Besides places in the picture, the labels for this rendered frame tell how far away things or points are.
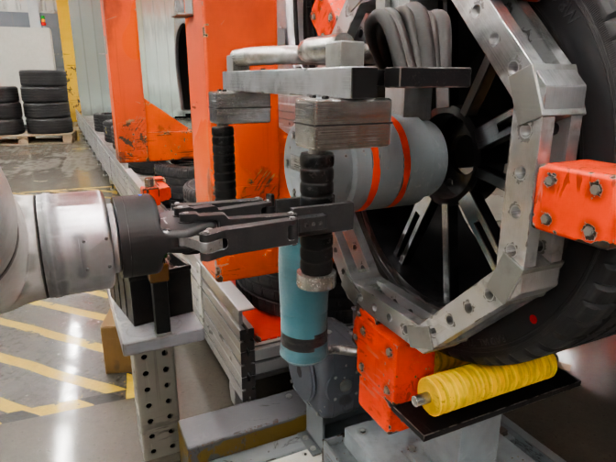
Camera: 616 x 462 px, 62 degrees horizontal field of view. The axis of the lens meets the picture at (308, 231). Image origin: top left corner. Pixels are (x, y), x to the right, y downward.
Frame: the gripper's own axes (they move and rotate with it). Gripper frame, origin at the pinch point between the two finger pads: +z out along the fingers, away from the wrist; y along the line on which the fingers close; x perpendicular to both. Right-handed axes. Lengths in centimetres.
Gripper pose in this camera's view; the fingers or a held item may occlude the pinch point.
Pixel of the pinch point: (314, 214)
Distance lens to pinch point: 55.3
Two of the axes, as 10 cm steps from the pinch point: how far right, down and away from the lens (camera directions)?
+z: 9.0, -1.2, 4.1
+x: 0.0, -9.6, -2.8
